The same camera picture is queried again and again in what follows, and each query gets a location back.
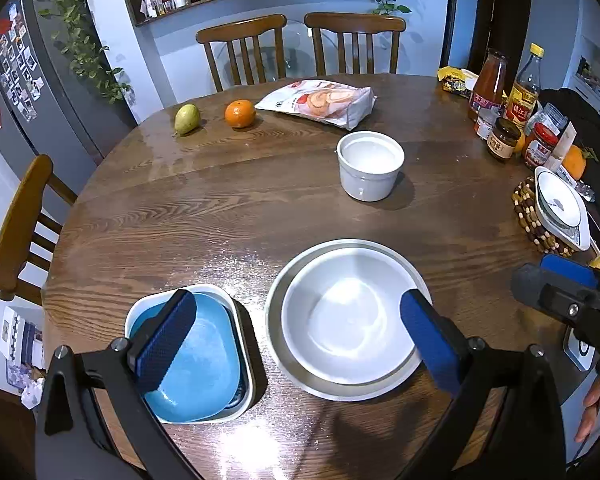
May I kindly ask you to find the blue square plate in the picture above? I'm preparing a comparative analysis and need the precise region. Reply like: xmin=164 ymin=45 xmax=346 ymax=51
xmin=145 ymin=292 xmax=242 ymax=424

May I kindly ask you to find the patterned square plate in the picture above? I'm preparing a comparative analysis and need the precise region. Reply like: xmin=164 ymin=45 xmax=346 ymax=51
xmin=124 ymin=283 xmax=258 ymax=426

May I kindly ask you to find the medium white bowl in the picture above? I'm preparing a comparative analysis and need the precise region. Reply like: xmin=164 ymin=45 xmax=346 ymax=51
xmin=282 ymin=246 xmax=430 ymax=386

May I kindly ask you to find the large white bowl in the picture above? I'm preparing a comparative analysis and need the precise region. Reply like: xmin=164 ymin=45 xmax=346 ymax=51
xmin=265 ymin=238 xmax=422 ymax=402

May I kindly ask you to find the person's hand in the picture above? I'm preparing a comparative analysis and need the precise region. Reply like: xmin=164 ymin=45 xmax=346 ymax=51
xmin=574 ymin=377 xmax=600 ymax=443

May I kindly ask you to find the white electronic device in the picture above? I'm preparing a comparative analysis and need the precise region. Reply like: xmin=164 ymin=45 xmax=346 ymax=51
xmin=564 ymin=327 xmax=596 ymax=373

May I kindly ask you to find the white bowl with flower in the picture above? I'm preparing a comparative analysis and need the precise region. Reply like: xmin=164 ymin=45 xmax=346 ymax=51
xmin=535 ymin=169 xmax=589 ymax=241

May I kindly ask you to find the beaded wooden trivet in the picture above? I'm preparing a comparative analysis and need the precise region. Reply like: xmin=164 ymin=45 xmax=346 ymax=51
xmin=512 ymin=177 xmax=574 ymax=258

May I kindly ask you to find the orange fruit with leaf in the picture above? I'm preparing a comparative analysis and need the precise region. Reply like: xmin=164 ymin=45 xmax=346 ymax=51
xmin=562 ymin=144 xmax=598 ymax=181

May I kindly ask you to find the red chili jar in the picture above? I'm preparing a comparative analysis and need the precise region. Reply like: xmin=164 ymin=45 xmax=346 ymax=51
xmin=524 ymin=122 xmax=558 ymax=169

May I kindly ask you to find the dark sauce jar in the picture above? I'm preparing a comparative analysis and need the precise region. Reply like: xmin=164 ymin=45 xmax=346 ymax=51
xmin=486 ymin=117 xmax=522 ymax=162

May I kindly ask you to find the clear plastic cup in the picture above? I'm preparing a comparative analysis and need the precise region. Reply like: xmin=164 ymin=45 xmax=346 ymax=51
xmin=524 ymin=103 xmax=568 ymax=136

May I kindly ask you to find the wooden chair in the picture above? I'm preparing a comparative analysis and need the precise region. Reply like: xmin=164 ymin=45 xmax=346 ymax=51
xmin=0 ymin=155 xmax=78 ymax=307
xmin=196 ymin=14 xmax=287 ymax=92
xmin=303 ymin=12 xmax=406 ymax=76

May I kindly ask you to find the red sauce bottle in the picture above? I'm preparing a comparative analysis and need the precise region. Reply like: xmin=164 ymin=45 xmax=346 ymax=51
xmin=468 ymin=49 xmax=507 ymax=122

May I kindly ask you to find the white ceramic cup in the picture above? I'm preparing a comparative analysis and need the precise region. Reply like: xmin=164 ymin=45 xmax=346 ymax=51
xmin=336 ymin=131 xmax=405 ymax=203

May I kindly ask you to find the yellow snack packet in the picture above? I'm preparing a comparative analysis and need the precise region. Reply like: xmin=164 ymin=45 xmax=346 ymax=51
xmin=437 ymin=66 xmax=478 ymax=99

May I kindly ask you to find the green pear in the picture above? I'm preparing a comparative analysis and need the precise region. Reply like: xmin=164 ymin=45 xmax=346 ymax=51
xmin=173 ymin=103 xmax=200 ymax=136

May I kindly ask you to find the orange tangerine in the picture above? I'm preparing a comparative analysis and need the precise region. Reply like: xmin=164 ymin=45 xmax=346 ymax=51
xmin=224 ymin=100 xmax=256 ymax=129

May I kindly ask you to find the white snack bag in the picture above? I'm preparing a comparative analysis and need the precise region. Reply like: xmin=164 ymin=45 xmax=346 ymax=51
xmin=256 ymin=79 xmax=376 ymax=131

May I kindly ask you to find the grey refrigerator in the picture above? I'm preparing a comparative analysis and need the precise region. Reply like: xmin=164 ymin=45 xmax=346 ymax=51
xmin=0 ymin=0 xmax=136 ymax=193

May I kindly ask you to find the wooden chair back right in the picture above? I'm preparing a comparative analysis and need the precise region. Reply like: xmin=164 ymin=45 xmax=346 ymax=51
xmin=303 ymin=12 xmax=406 ymax=76

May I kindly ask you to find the wooden chair back left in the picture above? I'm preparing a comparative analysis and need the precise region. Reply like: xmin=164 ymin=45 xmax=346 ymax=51
xmin=196 ymin=14 xmax=287 ymax=92

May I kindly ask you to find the hanging green vine plant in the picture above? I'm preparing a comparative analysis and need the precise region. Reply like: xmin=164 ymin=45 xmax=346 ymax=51
xmin=36 ymin=0 xmax=132 ymax=104

